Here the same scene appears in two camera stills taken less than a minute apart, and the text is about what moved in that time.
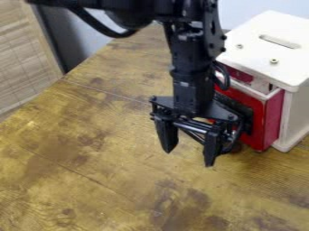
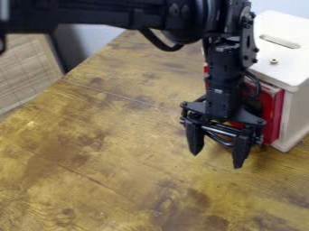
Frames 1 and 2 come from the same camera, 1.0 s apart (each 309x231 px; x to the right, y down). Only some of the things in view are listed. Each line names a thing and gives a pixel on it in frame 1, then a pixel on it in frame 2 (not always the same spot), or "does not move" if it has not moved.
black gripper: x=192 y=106 to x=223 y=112
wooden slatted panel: x=29 y=68 does not move
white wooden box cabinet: x=266 y=60 does not move
